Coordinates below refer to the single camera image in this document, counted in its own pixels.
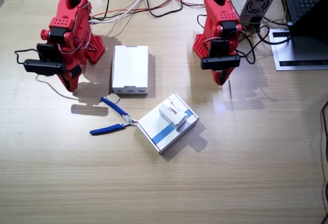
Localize small white carton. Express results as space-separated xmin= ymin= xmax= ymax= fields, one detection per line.
xmin=158 ymin=100 xmax=188 ymax=132

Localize plain white box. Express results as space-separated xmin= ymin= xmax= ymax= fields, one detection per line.
xmin=111 ymin=45 xmax=150 ymax=95

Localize white box with blue stripe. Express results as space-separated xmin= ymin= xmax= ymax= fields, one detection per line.
xmin=137 ymin=92 xmax=200 ymax=155

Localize black bar camera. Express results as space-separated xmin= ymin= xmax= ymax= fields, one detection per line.
xmin=23 ymin=58 xmax=67 ymax=76
xmin=200 ymin=55 xmax=241 ymax=71

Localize black camera cable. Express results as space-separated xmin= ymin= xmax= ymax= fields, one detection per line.
xmin=14 ymin=49 xmax=39 ymax=66
xmin=196 ymin=13 xmax=258 ymax=65

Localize blue-handled pliers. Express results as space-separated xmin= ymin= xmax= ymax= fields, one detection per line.
xmin=89 ymin=96 xmax=139 ymax=136

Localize black monitor cable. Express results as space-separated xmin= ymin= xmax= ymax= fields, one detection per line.
xmin=256 ymin=18 xmax=293 ymax=46

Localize green cable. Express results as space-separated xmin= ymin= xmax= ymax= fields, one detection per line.
xmin=240 ymin=10 xmax=287 ymax=28

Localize white cable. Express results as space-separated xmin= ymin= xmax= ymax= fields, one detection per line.
xmin=88 ymin=0 xmax=155 ymax=25

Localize black cable at table edge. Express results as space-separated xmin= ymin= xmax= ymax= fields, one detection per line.
xmin=319 ymin=100 xmax=328 ymax=224

